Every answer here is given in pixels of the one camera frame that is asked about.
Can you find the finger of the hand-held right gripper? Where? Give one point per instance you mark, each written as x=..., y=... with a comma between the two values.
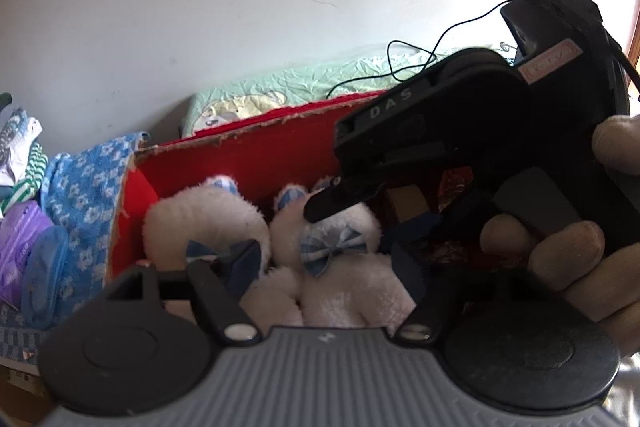
x=450, y=219
x=330, y=203

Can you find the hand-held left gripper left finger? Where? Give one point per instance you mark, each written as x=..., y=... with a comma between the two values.
x=246, y=263

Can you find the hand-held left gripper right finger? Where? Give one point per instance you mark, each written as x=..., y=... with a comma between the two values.
x=406, y=264

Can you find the white plush bear checked bow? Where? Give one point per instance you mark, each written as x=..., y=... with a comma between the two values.
x=350, y=297

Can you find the white plush bear denim bow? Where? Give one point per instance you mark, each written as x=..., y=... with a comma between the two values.
x=200, y=217

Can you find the red cardboard box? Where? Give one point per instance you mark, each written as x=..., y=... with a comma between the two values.
x=250, y=157

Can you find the person's right hand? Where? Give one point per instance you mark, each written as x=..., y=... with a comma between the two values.
x=570, y=262

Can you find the red patterned cloth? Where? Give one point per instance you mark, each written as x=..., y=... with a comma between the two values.
x=455, y=182

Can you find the brown cardboard piece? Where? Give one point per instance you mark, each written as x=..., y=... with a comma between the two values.
x=407, y=203

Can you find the light green printed bedsheet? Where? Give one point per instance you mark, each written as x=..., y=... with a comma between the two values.
x=300, y=77

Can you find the blue floral towel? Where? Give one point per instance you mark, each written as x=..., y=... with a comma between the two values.
x=85, y=192

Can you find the blue translucent case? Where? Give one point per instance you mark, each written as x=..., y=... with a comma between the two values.
x=45, y=277

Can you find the purple packet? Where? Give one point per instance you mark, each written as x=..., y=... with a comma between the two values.
x=20, y=247

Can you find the green white striped cloth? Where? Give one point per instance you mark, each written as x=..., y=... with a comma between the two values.
x=30, y=177

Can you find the blue checked cloth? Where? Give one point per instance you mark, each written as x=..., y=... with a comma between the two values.
x=20, y=337

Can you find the white grey printed cloth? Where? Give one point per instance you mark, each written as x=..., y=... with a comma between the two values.
x=17, y=142

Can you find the dark green garment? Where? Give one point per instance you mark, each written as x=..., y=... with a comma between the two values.
x=4, y=99

